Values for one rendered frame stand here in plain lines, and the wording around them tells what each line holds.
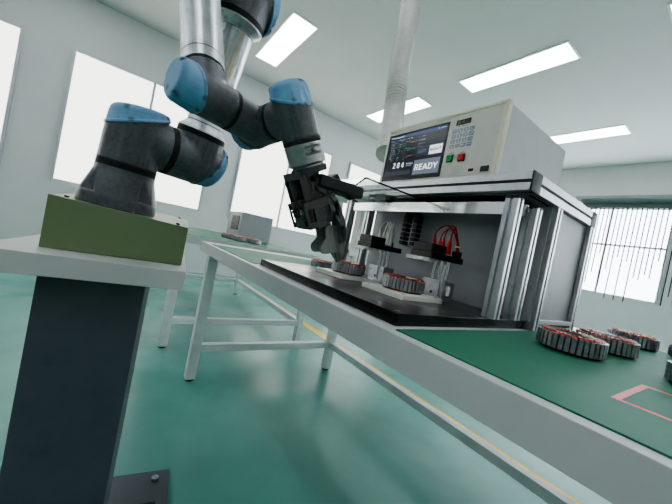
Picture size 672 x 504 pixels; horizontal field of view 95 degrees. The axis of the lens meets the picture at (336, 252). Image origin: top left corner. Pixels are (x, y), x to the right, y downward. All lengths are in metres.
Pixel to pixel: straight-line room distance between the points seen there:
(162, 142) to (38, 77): 4.74
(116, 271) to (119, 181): 0.20
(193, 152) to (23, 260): 0.39
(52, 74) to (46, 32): 0.46
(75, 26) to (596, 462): 5.76
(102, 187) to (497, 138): 0.93
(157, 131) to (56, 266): 0.34
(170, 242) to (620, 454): 0.76
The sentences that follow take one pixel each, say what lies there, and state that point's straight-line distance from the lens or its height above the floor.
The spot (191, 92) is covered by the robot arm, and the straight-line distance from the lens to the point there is 0.61.
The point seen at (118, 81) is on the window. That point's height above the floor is 2.44.
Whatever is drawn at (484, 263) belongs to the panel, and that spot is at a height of 0.90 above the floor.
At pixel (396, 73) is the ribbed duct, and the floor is 2.23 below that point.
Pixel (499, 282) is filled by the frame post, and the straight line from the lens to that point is 0.79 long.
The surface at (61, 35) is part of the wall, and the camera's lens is 5.67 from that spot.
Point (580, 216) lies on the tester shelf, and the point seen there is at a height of 1.08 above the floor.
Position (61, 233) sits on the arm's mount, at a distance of 0.80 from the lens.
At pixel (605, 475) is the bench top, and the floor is 0.72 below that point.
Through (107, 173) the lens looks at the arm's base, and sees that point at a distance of 0.81.
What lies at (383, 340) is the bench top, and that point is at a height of 0.73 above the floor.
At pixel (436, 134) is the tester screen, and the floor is 1.27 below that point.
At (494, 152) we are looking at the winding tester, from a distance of 0.93.
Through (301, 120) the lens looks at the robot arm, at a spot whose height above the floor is 1.07.
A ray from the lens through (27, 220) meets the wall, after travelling 5.38.
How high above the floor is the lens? 0.86
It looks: 1 degrees down
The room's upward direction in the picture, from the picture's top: 11 degrees clockwise
